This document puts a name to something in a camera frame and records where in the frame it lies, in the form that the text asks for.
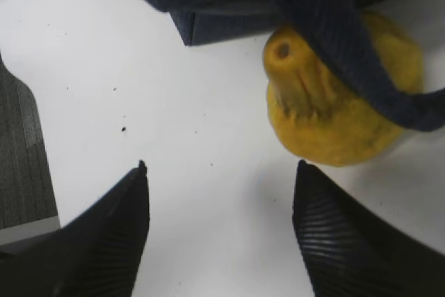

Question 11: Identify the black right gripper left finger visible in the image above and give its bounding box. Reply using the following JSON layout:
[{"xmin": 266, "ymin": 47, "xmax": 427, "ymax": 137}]
[{"xmin": 1, "ymin": 161, "xmax": 150, "ymax": 296}]

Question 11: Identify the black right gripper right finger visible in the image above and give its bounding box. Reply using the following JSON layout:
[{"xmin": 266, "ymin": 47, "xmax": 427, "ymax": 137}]
[{"xmin": 292, "ymin": 160, "xmax": 444, "ymax": 296}]

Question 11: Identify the yellow toy pear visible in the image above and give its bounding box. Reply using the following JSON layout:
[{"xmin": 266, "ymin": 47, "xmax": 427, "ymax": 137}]
[{"xmin": 263, "ymin": 11, "xmax": 423, "ymax": 167}]

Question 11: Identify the dark navy lunch bag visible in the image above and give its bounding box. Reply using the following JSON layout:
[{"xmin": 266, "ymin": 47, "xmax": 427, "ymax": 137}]
[{"xmin": 145, "ymin": 0, "xmax": 444, "ymax": 131}]

